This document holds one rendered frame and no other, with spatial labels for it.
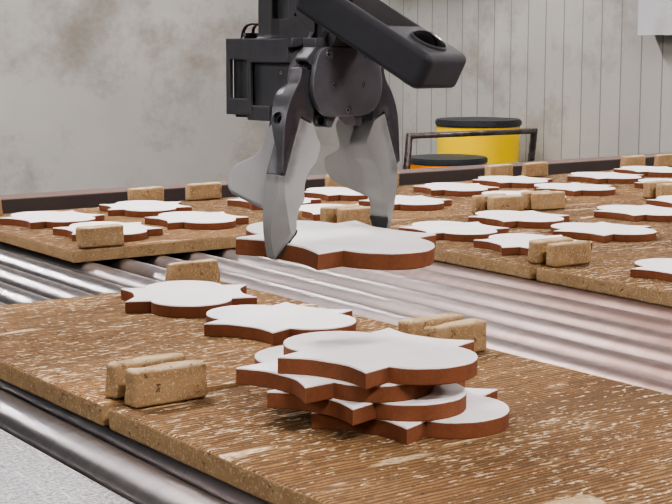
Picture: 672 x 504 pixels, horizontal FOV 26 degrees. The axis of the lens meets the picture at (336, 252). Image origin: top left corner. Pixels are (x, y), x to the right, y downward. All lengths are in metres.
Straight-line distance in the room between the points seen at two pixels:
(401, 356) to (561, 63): 7.01
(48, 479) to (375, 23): 0.36
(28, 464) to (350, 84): 0.33
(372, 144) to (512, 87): 7.23
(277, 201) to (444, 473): 0.21
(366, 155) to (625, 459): 0.27
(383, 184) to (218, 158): 8.00
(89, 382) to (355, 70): 0.32
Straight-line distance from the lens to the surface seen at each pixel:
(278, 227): 0.95
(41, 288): 1.66
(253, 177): 0.97
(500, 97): 8.31
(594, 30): 7.78
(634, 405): 1.05
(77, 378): 1.13
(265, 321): 1.27
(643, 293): 1.55
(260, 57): 0.99
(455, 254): 1.77
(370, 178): 1.02
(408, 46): 0.92
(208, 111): 8.96
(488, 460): 0.90
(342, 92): 0.98
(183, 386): 1.04
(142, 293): 1.42
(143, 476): 0.93
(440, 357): 0.96
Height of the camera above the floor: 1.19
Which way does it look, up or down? 8 degrees down
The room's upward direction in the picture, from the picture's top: straight up
